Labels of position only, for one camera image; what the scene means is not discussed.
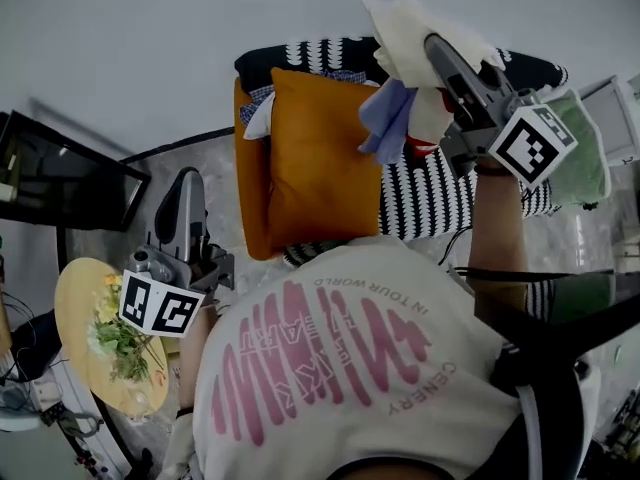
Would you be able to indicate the blue cloth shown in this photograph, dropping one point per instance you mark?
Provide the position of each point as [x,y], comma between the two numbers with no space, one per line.
[387,118]

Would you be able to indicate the blue checkered garment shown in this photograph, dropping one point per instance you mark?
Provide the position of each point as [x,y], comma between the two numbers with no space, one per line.
[252,108]

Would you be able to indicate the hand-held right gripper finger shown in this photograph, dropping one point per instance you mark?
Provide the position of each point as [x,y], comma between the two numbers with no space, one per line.
[500,80]
[445,63]

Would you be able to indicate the round wooden table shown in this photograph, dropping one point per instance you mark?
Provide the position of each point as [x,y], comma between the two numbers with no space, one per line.
[75,308]

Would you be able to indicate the orange cushion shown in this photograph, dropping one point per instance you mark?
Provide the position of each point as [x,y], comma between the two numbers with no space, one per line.
[320,168]

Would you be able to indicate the person's right forearm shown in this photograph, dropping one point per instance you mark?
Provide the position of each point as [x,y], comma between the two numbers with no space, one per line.
[497,228]

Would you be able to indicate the white cabinet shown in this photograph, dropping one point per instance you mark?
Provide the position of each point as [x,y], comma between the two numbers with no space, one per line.
[610,118]

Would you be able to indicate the black white striped blanket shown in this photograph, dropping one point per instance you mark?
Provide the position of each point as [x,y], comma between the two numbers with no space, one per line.
[415,198]

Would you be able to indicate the white cloth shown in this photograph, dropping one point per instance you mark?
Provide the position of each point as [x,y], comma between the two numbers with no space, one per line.
[260,120]
[410,33]

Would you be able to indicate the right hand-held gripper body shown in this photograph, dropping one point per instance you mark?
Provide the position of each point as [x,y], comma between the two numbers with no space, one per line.
[532,148]

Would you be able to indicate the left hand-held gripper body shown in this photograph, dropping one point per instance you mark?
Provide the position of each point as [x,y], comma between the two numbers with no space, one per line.
[160,308]

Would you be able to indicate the person's left forearm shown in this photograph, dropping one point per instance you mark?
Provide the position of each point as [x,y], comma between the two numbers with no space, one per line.
[192,363]

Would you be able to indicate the green blanket with white trim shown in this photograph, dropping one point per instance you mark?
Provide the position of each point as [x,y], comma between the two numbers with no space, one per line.
[580,168]

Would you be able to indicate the bunch of flowers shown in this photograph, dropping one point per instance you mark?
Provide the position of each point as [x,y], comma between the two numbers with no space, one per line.
[122,343]

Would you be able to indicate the person's white printed shirt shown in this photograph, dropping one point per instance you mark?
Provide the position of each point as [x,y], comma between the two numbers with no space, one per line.
[325,418]

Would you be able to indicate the black framed glass cabinet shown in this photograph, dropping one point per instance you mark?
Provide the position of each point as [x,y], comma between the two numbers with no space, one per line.
[65,188]

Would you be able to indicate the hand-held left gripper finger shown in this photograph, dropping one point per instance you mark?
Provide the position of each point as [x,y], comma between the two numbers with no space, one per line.
[165,223]
[195,198]

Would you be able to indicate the black chest mount rig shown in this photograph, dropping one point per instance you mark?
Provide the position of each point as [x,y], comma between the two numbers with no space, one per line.
[575,298]

